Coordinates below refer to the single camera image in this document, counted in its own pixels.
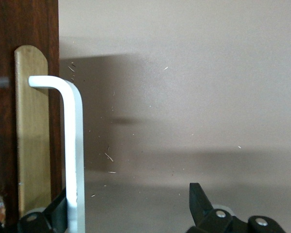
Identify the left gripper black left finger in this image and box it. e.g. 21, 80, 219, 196
0, 188, 68, 233

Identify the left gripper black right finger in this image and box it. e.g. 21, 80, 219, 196
186, 183, 287, 233

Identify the white metal drawer handle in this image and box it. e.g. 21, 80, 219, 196
28, 75, 85, 233

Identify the brass handle backplate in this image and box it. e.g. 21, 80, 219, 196
14, 45, 51, 216

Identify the wooden drawer with dark front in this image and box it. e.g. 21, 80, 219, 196
0, 0, 63, 233

